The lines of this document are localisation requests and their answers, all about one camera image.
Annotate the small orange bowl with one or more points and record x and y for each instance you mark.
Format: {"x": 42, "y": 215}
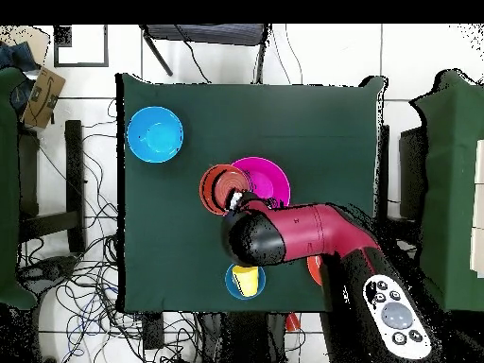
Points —
{"x": 211, "y": 189}

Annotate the large pink bowl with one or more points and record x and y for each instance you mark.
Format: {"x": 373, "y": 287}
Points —
{"x": 270, "y": 177}

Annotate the yellow cup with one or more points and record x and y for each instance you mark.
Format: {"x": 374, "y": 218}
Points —
{"x": 247, "y": 281}

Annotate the small light blue bowl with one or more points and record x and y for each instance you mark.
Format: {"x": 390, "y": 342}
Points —
{"x": 230, "y": 283}

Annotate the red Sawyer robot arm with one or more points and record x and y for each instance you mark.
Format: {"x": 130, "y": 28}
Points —
{"x": 314, "y": 230}

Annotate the dark green table cloth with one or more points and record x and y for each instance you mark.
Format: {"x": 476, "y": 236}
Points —
{"x": 245, "y": 124}

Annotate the large orange bowl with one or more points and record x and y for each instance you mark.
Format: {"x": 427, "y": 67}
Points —
{"x": 314, "y": 270}

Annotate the large light blue bowl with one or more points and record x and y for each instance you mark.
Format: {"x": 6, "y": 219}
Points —
{"x": 155, "y": 134}

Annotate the black power strip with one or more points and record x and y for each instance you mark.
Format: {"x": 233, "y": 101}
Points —
{"x": 153, "y": 332}

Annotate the black metal stand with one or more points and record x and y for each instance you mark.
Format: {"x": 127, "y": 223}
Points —
{"x": 208, "y": 34}

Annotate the black box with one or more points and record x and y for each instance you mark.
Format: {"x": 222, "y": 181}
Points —
{"x": 412, "y": 170}

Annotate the green cloth covered table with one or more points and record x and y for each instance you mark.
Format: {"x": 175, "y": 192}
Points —
{"x": 7, "y": 189}
{"x": 450, "y": 170}

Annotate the brown cardboard box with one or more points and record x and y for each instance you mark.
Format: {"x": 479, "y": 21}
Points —
{"x": 43, "y": 98}

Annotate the blue fabric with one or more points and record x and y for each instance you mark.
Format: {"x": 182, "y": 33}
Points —
{"x": 15, "y": 56}

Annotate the black bench frame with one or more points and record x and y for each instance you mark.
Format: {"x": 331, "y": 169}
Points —
{"x": 73, "y": 170}

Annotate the black square frame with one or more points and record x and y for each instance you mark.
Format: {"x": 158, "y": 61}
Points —
{"x": 62, "y": 36}

